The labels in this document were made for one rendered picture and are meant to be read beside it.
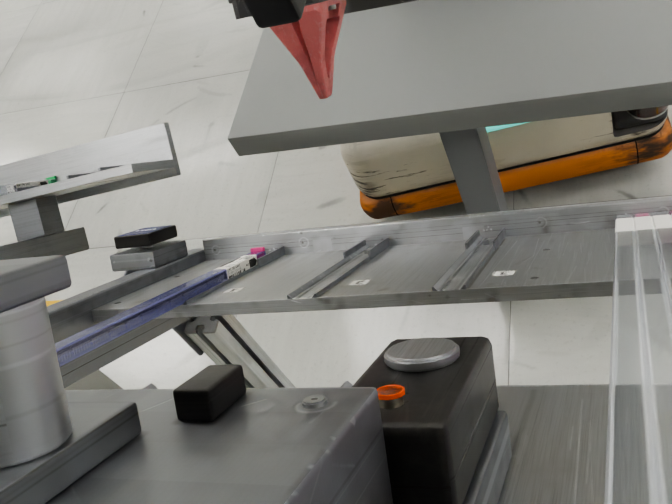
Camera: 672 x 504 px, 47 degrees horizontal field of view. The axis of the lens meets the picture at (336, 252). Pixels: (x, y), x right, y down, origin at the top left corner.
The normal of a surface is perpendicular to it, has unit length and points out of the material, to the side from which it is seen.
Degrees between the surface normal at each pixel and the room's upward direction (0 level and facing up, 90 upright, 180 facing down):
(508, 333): 0
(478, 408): 90
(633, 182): 0
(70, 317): 90
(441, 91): 0
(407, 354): 43
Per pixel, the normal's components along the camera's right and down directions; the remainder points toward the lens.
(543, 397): -0.14, -0.98
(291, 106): -0.33, -0.57
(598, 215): -0.34, 0.21
